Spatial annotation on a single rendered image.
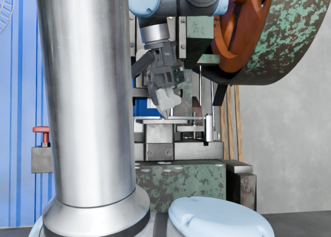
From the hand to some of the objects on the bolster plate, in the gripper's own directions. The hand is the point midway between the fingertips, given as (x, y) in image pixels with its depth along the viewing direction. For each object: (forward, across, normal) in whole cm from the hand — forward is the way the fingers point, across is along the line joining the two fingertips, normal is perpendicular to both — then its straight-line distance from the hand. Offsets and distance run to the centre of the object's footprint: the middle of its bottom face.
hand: (163, 114), depth 82 cm
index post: (+16, +18, -4) cm, 24 cm away
